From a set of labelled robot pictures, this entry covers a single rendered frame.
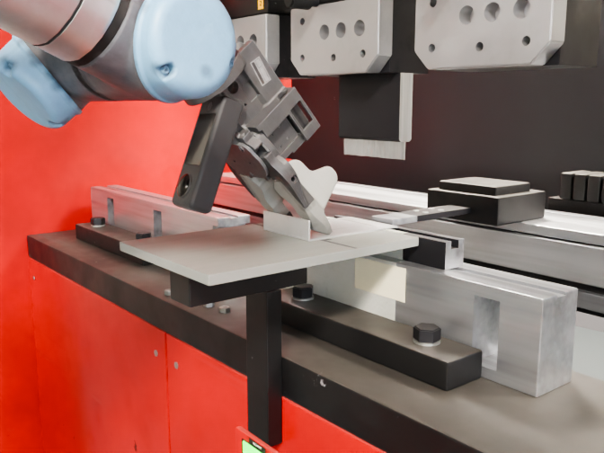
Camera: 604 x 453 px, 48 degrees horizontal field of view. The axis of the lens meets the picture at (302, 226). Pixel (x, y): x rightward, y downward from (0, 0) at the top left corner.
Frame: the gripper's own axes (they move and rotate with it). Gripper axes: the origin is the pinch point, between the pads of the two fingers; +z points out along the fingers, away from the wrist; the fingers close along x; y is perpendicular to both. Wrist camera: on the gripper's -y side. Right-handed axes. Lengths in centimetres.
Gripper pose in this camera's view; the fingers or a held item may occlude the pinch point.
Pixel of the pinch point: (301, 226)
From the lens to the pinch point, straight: 76.0
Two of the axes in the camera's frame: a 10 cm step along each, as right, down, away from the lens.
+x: -6.0, -1.5, 7.9
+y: 6.1, -7.2, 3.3
